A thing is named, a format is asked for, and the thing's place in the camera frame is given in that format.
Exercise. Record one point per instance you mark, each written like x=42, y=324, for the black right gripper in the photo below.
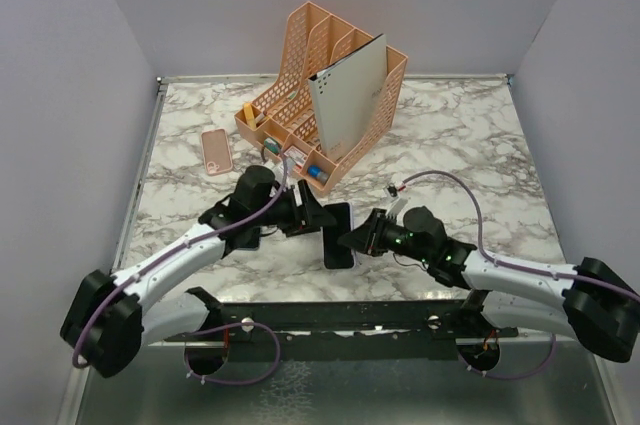
x=366, y=236

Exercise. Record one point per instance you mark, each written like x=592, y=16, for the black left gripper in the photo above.
x=314, y=215

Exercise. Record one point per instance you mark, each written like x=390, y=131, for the black smartphone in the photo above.
x=337, y=256

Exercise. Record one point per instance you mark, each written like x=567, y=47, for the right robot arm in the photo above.
x=587, y=302

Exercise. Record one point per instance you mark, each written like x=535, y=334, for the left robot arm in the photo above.
x=105, y=321

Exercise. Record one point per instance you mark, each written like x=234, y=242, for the pink phone case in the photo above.
x=216, y=152

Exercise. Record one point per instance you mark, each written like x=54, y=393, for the blue grey round stamp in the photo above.
x=318, y=174

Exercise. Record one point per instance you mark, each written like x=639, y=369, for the red white staples box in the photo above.
x=296, y=155

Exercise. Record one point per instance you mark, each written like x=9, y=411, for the blue-edged smartphone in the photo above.
x=250, y=244

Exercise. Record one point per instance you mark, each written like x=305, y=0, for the green stamp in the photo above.
x=272, y=145

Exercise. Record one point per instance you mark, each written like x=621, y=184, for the peach plastic desk organizer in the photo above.
x=315, y=39

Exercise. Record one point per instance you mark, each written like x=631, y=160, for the yellow item in organizer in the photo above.
x=250, y=117

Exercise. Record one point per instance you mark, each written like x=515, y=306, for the grey folder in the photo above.
x=344, y=96

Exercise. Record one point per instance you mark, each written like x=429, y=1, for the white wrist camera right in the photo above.
x=398, y=201

